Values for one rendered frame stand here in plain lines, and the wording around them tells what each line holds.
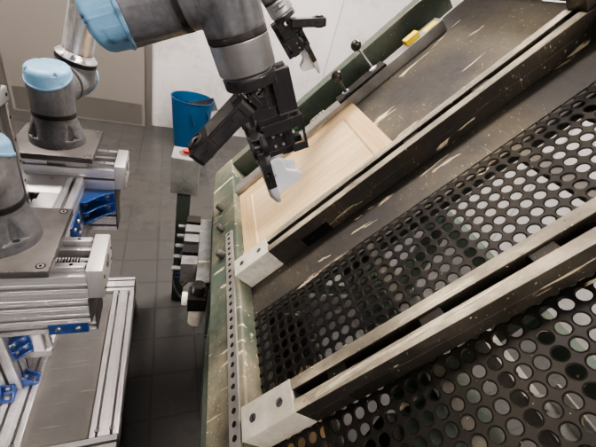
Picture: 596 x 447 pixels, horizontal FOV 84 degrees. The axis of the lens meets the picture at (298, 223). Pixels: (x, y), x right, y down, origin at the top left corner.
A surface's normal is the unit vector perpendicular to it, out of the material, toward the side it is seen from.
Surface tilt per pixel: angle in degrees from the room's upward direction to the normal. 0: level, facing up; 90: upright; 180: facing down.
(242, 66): 95
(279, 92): 90
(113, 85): 90
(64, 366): 0
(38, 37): 90
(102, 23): 100
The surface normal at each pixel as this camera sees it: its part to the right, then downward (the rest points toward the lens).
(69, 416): 0.25, -0.80
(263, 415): -0.61, -0.56
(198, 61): 0.29, 0.60
